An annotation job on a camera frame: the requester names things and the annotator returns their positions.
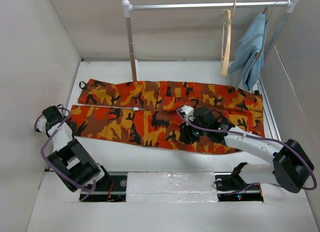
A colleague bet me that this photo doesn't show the light blue hanging cloth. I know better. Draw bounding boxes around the light blue hanging cloth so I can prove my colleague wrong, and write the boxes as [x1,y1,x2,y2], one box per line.
[228,13,266,91]

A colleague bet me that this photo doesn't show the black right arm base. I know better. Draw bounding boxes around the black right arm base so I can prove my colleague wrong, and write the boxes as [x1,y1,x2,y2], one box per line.
[212,172,264,202]

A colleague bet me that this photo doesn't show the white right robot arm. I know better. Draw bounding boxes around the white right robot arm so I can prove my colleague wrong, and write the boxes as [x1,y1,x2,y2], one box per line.
[176,105,318,195]

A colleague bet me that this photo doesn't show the silver white clothes rack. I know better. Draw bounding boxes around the silver white clothes rack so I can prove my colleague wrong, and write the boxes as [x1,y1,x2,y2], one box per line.
[129,0,287,86]

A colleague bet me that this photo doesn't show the grey hanger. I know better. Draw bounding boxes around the grey hanger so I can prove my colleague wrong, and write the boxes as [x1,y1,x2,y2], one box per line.
[256,4,276,59]

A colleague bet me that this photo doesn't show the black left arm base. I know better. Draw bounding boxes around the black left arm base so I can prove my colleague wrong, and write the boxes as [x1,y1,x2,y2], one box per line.
[79,174,128,202]

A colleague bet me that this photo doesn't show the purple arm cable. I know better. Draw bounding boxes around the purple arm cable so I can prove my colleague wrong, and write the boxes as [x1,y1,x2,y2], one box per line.
[175,108,318,195]
[33,106,97,193]

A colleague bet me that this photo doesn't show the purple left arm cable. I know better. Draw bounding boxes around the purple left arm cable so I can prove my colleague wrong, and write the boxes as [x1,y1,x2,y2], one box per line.
[33,106,97,193]

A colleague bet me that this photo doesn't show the orange camouflage trousers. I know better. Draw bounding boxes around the orange camouflage trousers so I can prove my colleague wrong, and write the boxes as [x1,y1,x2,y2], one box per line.
[69,79,265,155]

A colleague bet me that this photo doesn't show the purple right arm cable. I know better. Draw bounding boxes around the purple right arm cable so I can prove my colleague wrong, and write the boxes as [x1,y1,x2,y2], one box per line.
[175,108,318,195]

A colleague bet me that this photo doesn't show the beige wooden hanger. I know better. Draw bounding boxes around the beige wooden hanger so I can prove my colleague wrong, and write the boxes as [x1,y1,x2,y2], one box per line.
[220,0,237,77]

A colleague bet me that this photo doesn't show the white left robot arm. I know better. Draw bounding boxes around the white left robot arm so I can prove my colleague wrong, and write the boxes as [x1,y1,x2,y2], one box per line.
[34,105,113,192]

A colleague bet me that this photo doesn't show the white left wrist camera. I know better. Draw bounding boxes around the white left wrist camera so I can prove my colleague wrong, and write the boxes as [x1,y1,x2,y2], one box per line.
[34,115,51,133]

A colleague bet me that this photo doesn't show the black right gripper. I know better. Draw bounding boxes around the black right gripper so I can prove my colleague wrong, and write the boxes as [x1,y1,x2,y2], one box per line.
[178,116,209,145]

